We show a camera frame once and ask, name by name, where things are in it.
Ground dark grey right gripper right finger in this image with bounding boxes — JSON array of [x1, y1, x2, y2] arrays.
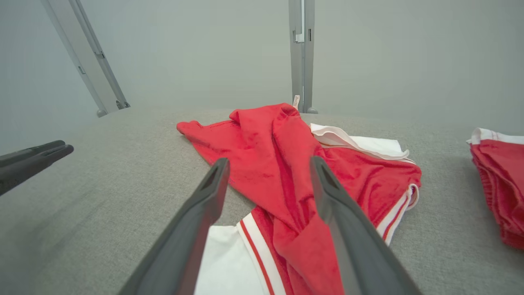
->
[[310, 156, 422, 295]]

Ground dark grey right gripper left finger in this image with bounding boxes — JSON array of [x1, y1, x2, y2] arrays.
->
[[119, 158, 230, 295]]

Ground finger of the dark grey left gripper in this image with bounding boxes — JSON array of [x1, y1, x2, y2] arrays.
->
[[0, 140, 66, 168], [0, 144, 74, 196]]

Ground red white printed jersey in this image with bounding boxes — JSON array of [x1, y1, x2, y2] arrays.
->
[[177, 95, 422, 295]]

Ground red shorts with white stripe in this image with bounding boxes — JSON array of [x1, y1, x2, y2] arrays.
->
[[467, 128, 524, 250]]

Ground slanted grey metal post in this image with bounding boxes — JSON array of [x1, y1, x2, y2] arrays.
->
[[41, 0, 131, 118]]

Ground upright grey metal post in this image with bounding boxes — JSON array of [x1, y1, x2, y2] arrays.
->
[[289, 0, 318, 114]]

